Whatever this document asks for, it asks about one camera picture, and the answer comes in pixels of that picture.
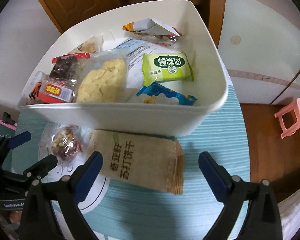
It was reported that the teal striped mat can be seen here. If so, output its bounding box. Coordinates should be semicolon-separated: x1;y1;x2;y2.
14;82;252;240

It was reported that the green snack packet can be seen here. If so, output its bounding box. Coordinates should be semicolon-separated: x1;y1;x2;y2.
142;52;195;87

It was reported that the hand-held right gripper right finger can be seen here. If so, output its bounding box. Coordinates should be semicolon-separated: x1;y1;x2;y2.
199;152;282;240

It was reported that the wooden cabinet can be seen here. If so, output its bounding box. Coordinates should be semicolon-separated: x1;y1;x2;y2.
29;0;227;48

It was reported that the red bordered snack packet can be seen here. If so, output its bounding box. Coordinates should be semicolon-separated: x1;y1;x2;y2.
38;52;91;103

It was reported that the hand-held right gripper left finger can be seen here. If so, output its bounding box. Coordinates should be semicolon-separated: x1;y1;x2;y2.
19;151;103;240

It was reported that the light blue snack packet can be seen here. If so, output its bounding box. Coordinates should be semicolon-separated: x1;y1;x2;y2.
114;38;156;88

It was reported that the yellow cake clear packet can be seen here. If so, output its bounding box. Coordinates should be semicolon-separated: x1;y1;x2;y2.
76;52;128;103

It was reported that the white round plate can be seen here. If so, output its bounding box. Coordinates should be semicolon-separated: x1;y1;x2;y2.
38;122;111;214

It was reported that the beige cracker packet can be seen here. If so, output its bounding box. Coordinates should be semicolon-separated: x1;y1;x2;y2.
91;129;185;195

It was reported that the white plastic bin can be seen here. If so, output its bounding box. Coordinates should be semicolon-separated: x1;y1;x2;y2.
17;0;228;137

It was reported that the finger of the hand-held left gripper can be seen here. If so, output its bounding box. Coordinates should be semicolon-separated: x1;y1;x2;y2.
23;154;58;179
6;131;32;148

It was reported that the red and white snack packet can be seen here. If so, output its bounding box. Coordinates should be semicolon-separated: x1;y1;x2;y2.
22;70;46;106

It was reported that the pink plastic stool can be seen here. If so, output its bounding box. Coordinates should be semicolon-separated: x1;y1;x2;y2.
274;97;300;140

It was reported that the black clip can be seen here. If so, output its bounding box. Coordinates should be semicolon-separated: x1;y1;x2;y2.
2;112;17;127

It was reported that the orange and white snack packet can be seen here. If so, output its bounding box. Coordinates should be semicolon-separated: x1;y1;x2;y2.
122;17;187;46

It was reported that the small cake clear packet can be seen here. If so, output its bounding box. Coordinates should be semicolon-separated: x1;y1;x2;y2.
72;35;103;55

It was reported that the pink framed green chalkboard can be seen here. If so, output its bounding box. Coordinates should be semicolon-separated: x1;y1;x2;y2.
0;113;17;140

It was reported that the brown nut ball packet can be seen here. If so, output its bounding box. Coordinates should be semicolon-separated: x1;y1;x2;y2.
39;124;85;163

